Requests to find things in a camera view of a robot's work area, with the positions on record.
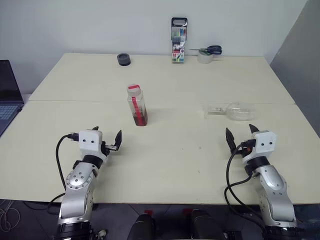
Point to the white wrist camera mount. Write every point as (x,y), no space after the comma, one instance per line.
(88,142)
(266,142)

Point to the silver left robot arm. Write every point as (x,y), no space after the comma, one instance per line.
(77,190)

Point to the clear plastic wine glass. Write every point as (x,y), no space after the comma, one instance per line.
(240,112)

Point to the grey laptop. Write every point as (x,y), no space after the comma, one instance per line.
(7,100)

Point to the clear bottle with red cap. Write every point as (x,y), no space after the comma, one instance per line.
(137,107)

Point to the grey partition panel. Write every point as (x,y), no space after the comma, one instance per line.
(297,62)

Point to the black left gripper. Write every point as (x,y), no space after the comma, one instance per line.
(108,147)

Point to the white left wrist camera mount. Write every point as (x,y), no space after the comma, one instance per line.
(88,142)

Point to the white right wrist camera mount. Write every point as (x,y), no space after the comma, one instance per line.
(266,142)

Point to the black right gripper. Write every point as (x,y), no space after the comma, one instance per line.
(246,149)

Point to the black round container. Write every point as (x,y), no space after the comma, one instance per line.
(124,60)

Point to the white tape roll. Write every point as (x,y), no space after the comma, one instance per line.
(205,58)

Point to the marker pen set box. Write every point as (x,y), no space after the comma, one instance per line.
(178,42)

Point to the dark rounded shape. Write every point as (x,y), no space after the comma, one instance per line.
(205,225)
(145,227)

